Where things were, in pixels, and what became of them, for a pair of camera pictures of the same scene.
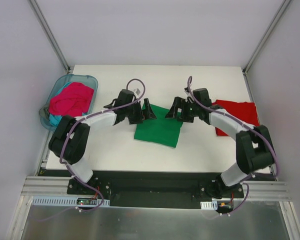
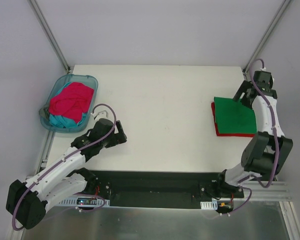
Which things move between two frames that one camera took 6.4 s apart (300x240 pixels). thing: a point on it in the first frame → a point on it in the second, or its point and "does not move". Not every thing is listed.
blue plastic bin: (89, 81) does not move
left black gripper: (136, 113) → (120, 133)
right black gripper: (184, 113) → (248, 90)
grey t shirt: (43, 111) does not move
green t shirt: (162, 131) → (233, 117)
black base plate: (153, 189) does not move
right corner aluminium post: (265, 36) does not move
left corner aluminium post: (50, 35) does not move
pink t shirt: (73, 100) does not move
